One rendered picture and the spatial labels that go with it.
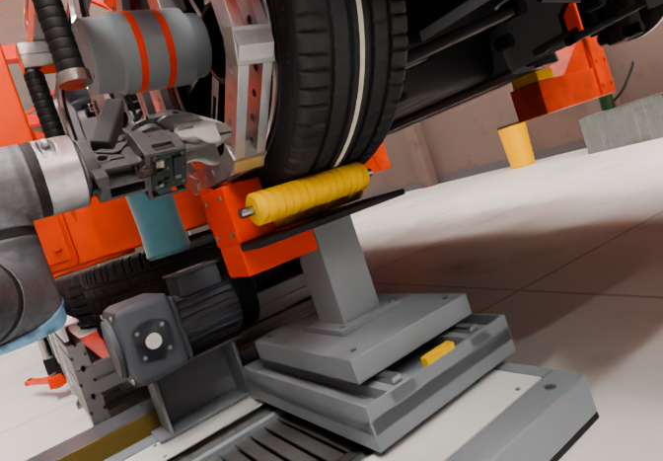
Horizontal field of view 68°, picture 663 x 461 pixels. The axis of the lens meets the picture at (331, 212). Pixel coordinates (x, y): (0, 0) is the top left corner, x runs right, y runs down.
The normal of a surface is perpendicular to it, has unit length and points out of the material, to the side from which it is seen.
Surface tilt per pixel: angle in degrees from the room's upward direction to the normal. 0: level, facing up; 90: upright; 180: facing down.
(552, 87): 90
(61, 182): 109
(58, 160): 79
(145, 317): 90
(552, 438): 90
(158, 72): 146
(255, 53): 135
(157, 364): 90
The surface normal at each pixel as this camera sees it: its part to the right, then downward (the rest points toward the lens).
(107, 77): 0.56, 0.71
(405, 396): 0.53, -0.14
